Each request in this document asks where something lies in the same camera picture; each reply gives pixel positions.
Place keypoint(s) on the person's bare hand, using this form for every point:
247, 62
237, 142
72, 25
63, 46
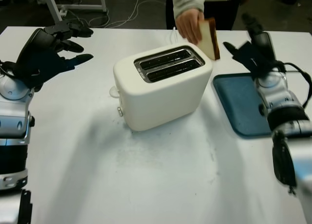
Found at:
189, 24

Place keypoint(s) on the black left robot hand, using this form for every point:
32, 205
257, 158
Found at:
39, 56

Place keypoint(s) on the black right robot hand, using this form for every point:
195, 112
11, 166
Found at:
267, 46

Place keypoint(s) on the slice of toast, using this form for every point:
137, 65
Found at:
207, 39

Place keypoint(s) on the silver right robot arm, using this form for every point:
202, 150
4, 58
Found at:
282, 104

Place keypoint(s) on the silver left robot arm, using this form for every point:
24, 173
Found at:
12, 112

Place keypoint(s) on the person in black trousers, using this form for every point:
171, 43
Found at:
219, 7

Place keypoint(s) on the white two-slot toaster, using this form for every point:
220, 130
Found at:
161, 97

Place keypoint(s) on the white toaster lever knob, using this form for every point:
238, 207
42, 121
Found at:
114, 92

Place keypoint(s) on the small silver toaster dial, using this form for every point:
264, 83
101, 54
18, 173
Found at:
120, 111

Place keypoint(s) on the white power strip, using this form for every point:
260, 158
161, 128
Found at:
63, 11

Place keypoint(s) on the blue plastic tray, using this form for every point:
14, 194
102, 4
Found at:
239, 102

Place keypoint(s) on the white metal-frame table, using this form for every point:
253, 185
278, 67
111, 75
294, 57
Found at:
52, 5

